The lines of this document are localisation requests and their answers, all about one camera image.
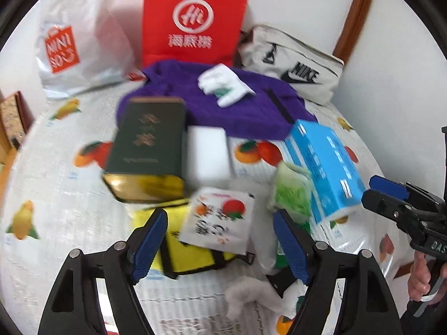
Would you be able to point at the green tea packet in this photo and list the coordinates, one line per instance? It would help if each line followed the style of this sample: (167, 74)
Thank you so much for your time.
(291, 192)

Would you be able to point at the blue tissue box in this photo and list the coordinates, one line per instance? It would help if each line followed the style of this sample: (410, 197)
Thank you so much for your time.
(324, 167)

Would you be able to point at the small red item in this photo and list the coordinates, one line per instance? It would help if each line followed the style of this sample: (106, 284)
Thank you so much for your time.
(135, 75)

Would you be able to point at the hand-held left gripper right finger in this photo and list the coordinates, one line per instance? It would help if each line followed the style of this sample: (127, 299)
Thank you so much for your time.
(291, 247)

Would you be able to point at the beige sling bag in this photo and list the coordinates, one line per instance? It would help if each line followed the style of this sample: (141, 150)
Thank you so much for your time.
(303, 59)

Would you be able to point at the wooden door frame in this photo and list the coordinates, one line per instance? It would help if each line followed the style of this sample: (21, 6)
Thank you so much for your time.
(356, 14)

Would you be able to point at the red paper bag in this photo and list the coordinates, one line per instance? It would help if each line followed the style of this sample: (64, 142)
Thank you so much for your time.
(195, 17)

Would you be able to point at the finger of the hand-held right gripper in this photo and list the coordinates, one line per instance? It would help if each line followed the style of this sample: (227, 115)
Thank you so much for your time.
(387, 184)
(384, 206)

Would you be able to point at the person's right hand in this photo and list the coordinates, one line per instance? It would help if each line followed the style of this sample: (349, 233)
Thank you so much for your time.
(419, 275)

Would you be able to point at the dark green tea box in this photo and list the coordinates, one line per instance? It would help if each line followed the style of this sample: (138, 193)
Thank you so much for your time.
(146, 139)

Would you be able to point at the grey fluffy cloth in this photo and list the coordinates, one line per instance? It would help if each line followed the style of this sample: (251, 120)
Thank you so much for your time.
(244, 296)

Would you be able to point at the yellow pouch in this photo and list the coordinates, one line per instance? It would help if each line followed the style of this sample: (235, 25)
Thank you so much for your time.
(188, 258)

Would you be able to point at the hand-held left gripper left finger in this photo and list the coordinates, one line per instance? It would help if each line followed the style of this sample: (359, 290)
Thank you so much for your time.
(150, 247)

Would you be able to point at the purple towel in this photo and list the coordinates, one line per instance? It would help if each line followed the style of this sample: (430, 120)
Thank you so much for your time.
(244, 115)

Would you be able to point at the brown patterned box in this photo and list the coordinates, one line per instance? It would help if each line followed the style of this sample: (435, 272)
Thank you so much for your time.
(14, 115)

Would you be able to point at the white plastic shopping bag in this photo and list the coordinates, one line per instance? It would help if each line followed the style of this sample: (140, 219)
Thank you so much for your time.
(87, 42)

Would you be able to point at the white fruit print packet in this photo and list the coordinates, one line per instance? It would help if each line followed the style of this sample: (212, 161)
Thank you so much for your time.
(216, 223)

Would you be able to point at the white glove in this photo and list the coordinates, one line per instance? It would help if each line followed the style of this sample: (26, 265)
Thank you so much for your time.
(220, 80)

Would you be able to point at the white sponge block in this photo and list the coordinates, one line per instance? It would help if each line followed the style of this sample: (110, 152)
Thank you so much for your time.
(207, 153)

